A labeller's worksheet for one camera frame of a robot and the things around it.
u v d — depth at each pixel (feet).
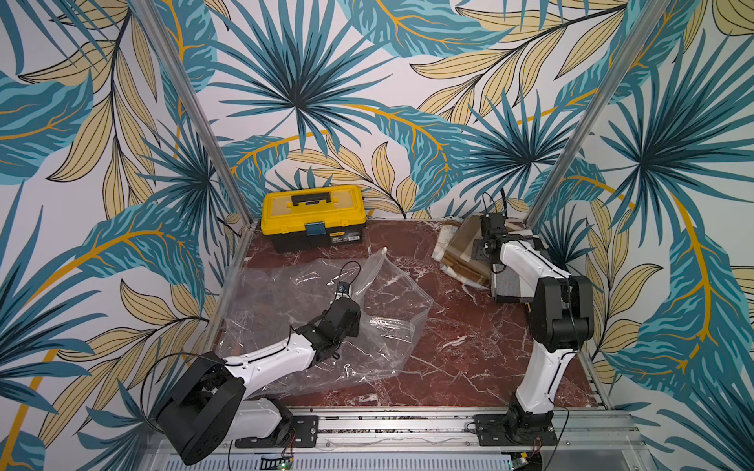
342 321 2.13
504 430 2.40
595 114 2.83
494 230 2.57
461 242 3.54
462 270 3.30
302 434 2.40
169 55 2.42
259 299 3.20
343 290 2.45
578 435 2.51
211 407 1.34
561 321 1.73
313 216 3.30
